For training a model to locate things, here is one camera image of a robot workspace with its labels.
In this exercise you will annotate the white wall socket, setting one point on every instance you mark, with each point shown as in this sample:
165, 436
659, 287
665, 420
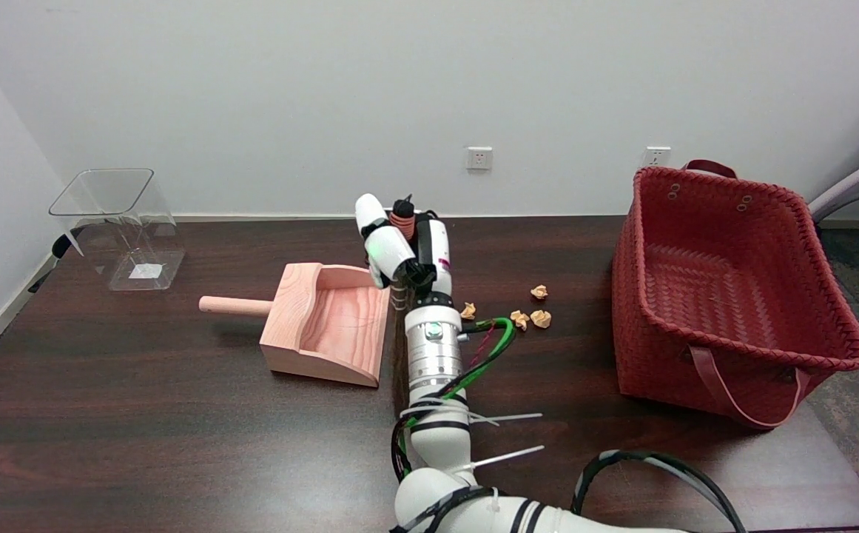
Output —
479, 158
656, 156

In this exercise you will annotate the white zip tie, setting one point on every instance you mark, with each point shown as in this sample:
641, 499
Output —
510, 454
510, 417

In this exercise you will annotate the red woven basket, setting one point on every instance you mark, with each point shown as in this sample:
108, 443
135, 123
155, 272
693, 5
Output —
725, 296

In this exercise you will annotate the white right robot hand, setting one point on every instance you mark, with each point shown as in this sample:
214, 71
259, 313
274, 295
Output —
388, 248

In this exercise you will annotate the grey office chair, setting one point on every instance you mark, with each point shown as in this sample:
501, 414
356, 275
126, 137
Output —
854, 178

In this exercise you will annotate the wooden dustpan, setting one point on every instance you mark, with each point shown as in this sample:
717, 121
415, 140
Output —
325, 326

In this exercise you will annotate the clear plastic container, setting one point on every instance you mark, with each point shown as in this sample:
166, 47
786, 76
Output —
129, 229

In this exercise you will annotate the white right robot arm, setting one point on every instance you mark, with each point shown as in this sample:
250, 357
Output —
435, 355

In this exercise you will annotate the brown bristle hand broom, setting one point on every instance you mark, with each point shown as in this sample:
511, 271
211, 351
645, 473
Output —
402, 222

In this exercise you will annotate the grey mat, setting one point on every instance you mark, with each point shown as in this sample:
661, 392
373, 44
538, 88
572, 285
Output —
836, 474

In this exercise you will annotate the yellow paper ball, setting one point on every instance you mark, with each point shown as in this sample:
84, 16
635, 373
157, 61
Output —
541, 318
520, 320
539, 292
467, 311

